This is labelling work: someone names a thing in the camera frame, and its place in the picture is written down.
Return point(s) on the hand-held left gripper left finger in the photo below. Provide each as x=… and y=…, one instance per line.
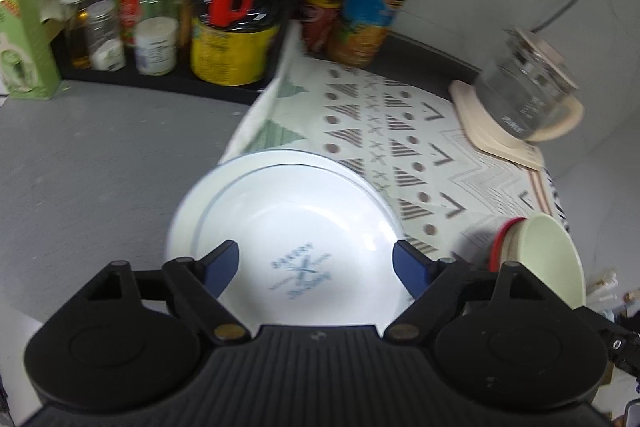
x=222, y=266

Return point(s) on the clear glass spice jar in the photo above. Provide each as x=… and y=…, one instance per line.
x=104, y=37

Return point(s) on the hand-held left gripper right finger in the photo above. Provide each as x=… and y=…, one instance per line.
x=407, y=269

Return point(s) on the black condiment tray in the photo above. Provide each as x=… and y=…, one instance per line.
x=165, y=82

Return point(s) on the white bowl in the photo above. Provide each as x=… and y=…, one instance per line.
x=300, y=227

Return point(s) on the plain white plate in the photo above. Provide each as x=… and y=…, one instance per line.
x=185, y=217

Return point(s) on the light green carton box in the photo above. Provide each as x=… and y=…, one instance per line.
x=25, y=42

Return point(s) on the patterned fringed table mat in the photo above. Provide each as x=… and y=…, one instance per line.
x=400, y=142

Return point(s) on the small white jar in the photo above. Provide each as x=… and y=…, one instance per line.
x=156, y=47

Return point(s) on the red bowl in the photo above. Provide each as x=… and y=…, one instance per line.
x=497, y=242

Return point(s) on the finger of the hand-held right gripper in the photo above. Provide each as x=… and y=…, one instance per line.
x=620, y=347

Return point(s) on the cream kettle base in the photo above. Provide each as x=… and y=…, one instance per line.
x=485, y=127

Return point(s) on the cream bowl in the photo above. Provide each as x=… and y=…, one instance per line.
x=509, y=241

